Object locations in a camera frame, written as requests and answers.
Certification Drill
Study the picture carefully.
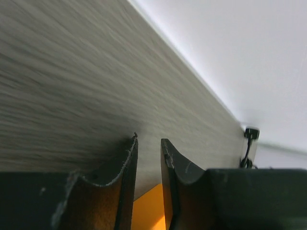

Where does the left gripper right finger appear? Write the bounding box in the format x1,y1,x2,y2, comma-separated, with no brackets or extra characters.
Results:
161,138,216,230

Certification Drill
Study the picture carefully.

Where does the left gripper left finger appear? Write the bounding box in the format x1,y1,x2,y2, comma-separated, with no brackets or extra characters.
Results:
52,135,138,230

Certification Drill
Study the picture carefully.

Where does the black power cord with plug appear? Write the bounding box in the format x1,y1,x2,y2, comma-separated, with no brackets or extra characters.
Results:
239,128,260,170

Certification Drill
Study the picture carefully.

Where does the orange power strip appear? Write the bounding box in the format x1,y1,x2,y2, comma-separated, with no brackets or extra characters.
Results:
131,184,166,230

